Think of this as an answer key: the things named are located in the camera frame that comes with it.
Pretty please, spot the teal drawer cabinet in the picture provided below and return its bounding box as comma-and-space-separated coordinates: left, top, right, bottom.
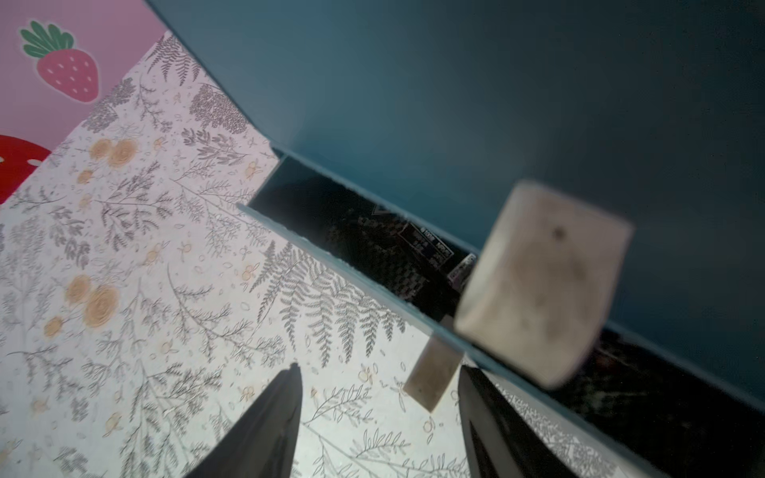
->
151, 1, 764, 477

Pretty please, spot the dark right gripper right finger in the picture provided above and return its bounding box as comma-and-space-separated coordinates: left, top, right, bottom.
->
458, 366, 575, 478

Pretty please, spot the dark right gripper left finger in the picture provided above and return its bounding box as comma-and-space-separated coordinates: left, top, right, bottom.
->
187, 362, 303, 478

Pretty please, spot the black cookie packet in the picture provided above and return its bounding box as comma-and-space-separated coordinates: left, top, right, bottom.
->
325, 205, 476, 322

